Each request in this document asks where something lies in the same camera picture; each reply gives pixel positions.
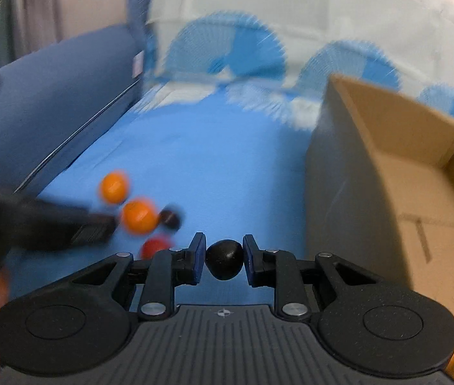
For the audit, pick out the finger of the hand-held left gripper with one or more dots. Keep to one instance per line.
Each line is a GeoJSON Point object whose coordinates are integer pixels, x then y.
{"type": "Point", "coordinates": [90, 228]}

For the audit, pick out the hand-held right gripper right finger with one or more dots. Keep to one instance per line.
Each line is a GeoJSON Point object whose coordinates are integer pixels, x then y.
{"type": "Point", "coordinates": [251, 260]}

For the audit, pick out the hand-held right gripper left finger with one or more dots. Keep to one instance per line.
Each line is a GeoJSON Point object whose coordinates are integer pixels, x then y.
{"type": "Point", "coordinates": [199, 258]}

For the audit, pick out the dark purple plum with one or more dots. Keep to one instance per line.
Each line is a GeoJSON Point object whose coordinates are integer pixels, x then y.
{"type": "Point", "coordinates": [169, 217]}
{"type": "Point", "coordinates": [223, 260]}

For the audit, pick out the red tomato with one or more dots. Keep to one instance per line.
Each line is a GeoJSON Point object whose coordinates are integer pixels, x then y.
{"type": "Point", "coordinates": [154, 248]}

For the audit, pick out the orange mandarin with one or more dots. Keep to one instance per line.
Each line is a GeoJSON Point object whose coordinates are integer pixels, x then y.
{"type": "Point", "coordinates": [138, 214]}
{"type": "Point", "coordinates": [114, 187]}
{"type": "Point", "coordinates": [453, 359]}

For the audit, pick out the brown cardboard box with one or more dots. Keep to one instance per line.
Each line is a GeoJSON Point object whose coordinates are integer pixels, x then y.
{"type": "Point", "coordinates": [343, 208]}

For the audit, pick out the blue fan-print bed sheet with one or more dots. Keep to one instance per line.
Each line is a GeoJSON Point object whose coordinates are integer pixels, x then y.
{"type": "Point", "coordinates": [211, 148]}

